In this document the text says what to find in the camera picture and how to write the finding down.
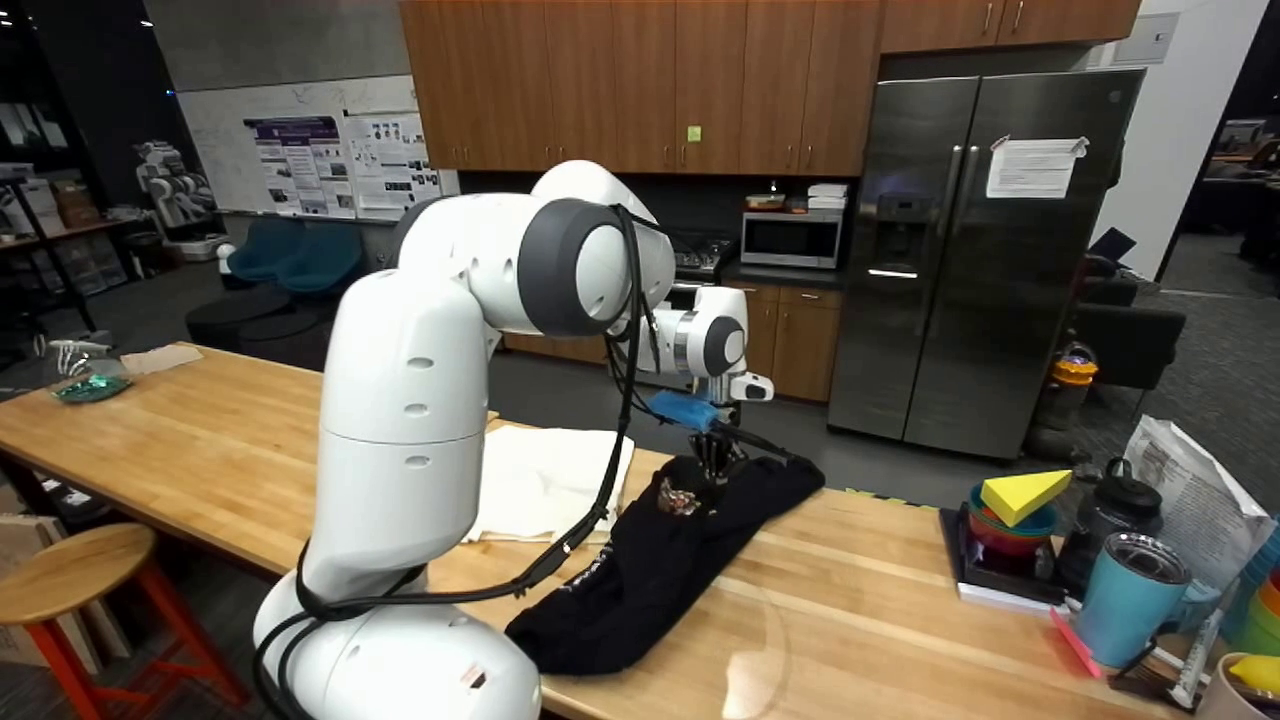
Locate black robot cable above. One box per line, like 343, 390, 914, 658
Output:
253, 203, 665, 720

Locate wooden upper cabinets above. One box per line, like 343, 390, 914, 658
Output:
396, 0, 1142, 177

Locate plastic bag with green item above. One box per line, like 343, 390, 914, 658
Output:
47, 341, 129, 403

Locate yellow foam wedge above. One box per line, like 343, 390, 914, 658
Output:
980, 468, 1074, 529

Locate stacked colourful cups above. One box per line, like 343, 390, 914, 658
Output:
965, 491, 1057, 579

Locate black shirt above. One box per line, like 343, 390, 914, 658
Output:
505, 458, 823, 678

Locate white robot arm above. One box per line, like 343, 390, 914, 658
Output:
253, 160, 767, 720

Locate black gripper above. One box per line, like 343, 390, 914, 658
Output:
692, 433, 736, 472

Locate wooden lower cabinet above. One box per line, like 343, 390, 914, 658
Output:
750, 286, 842, 403

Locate white paper on refrigerator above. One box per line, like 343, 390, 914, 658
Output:
986, 137, 1089, 200

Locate white mug yellow item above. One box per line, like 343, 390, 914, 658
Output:
1197, 652, 1280, 720

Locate teal tumbler cup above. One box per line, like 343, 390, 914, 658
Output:
1078, 531, 1193, 668

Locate wooden stool red legs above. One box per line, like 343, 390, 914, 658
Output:
0, 525, 253, 720

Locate white folded cloth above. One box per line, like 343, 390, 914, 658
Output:
468, 425, 637, 542

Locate black water bottle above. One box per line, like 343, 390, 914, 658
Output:
1062, 458, 1164, 595

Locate wall poster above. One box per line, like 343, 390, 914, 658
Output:
240, 106, 452, 224

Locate teal armchair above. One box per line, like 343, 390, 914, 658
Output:
227, 218, 367, 298

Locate silver microwave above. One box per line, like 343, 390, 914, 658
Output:
742, 211, 843, 272

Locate white plastic bag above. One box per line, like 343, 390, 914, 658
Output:
1125, 417, 1275, 588

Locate stainless steel refrigerator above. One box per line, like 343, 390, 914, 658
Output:
829, 71, 1146, 462

